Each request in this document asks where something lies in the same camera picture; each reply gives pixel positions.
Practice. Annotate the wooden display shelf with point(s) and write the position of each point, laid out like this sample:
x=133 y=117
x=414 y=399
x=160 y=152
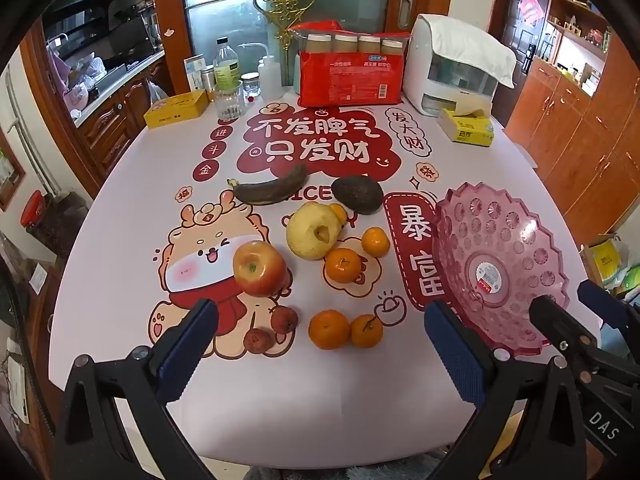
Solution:
x=575 y=25

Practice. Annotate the small metal can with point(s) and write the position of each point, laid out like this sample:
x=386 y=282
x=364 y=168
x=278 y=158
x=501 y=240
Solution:
x=207 y=80

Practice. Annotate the small white carton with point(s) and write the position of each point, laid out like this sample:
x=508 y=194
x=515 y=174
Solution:
x=194 y=72

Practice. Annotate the wooden kitchen cabinet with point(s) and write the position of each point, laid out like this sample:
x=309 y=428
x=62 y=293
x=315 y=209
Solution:
x=107 y=127

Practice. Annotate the black range hood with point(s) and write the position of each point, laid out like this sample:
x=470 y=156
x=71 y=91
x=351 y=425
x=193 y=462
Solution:
x=90 y=0

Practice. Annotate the clear glass cup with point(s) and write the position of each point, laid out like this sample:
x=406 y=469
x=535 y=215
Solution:
x=229 y=105

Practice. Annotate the frosted glass door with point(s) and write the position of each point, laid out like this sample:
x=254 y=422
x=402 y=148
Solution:
x=215 y=0

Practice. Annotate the pink plastic fruit plate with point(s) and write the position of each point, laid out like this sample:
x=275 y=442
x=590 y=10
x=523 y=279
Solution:
x=500 y=240

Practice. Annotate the white squeeze bottle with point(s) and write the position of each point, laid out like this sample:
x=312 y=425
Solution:
x=269 y=80

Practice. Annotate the tall wooden cabinet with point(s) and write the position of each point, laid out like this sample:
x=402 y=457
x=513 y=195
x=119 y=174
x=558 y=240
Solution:
x=575 y=135

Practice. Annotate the yellow tin box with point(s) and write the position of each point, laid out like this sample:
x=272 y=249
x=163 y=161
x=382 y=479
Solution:
x=175 y=112

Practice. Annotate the dark overripe banana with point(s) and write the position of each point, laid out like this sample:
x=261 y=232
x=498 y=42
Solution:
x=275 y=187

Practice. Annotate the yellow green bag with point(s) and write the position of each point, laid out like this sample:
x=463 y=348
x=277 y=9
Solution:
x=607 y=262

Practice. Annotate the yellow tissue box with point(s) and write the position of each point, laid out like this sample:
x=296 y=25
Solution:
x=470 y=132

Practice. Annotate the red yellow apple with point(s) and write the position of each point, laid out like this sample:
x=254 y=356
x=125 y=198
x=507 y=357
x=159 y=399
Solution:
x=260 y=270

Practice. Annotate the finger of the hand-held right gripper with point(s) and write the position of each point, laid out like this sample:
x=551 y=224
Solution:
x=555 y=320
x=600 y=301

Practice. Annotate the clear bottle with green label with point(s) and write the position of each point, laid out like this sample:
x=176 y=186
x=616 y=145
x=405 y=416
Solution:
x=226 y=70

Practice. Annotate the orange tangerine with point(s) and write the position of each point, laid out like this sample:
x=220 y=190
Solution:
x=344 y=266
x=366 y=331
x=341 y=214
x=375 y=241
x=328 y=329

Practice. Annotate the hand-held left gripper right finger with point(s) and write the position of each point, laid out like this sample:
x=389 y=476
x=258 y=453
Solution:
x=456 y=356

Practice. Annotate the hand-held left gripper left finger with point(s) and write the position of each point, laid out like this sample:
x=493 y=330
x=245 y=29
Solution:
x=187 y=352

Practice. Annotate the clear plastic bag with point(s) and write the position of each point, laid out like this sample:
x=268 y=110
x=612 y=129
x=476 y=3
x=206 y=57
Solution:
x=156 y=94

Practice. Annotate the white countertop appliance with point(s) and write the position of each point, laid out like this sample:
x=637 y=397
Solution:
x=422 y=75

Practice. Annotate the dark green avocado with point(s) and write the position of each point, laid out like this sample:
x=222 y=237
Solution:
x=357 y=194

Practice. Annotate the red plastic package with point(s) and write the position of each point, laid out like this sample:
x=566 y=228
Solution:
x=350 y=77

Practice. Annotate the white cloth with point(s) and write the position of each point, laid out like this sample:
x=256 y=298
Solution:
x=470 y=40

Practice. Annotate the red lychee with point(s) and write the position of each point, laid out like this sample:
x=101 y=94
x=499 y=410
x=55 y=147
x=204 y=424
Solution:
x=285 y=319
x=258 y=340

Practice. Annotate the pink plastic bag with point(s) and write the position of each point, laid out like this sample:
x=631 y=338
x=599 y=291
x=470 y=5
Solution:
x=75 y=90

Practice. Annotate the small glass jar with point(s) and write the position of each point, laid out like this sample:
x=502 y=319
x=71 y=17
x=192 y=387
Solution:
x=251 y=87

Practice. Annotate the yellow pear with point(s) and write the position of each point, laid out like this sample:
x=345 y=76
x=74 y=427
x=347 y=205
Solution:
x=305 y=235

